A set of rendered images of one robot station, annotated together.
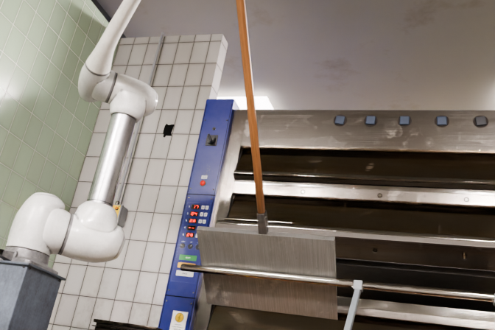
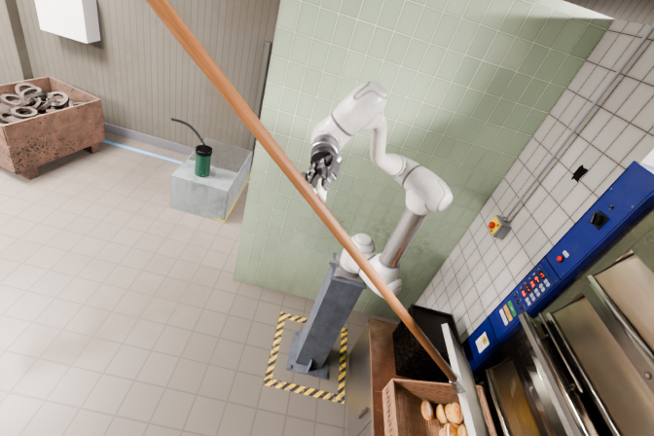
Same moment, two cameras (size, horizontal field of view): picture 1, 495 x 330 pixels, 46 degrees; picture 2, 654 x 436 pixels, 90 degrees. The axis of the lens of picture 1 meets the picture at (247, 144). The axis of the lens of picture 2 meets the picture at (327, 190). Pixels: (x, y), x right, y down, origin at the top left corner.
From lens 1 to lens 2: 2.17 m
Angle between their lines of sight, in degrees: 83
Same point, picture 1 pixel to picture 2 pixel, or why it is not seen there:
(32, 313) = (341, 297)
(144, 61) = (614, 64)
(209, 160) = (581, 241)
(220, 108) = (637, 185)
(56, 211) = not seen: hidden behind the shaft
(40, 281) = (345, 286)
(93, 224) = not seen: hidden behind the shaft
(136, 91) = (418, 195)
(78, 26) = (518, 37)
